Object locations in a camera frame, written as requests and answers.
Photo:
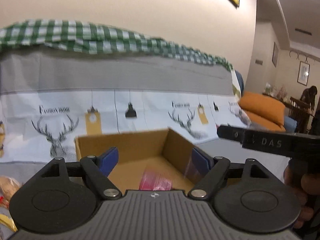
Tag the snack pile on sofa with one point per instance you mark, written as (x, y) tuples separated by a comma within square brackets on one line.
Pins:
[(9, 186)]

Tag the pink snack packet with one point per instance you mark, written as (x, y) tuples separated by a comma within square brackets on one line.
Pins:
[(153, 181)]

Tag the green checkered cloth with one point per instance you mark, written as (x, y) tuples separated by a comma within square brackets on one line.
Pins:
[(97, 39)]

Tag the person in background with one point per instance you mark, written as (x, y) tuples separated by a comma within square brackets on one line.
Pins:
[(308, 96)]

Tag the orange cushion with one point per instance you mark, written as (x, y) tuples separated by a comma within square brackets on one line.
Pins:
[(264, 110)]

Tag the deer print sofa cover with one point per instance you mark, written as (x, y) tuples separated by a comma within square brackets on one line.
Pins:
[(49, 97)]

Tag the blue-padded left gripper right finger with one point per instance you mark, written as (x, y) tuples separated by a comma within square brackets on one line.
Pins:
[(213, 172)]

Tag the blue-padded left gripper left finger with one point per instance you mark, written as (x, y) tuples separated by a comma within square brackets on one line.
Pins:
[(96, 172)]

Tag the person's right hand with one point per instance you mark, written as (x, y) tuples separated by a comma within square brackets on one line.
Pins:
[(308, 186)]

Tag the small framed wall picture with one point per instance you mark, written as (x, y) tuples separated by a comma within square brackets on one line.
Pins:
[(303, 73)]

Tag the brown cardboard box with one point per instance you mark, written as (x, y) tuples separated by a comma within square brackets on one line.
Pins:
[(164, 152)]

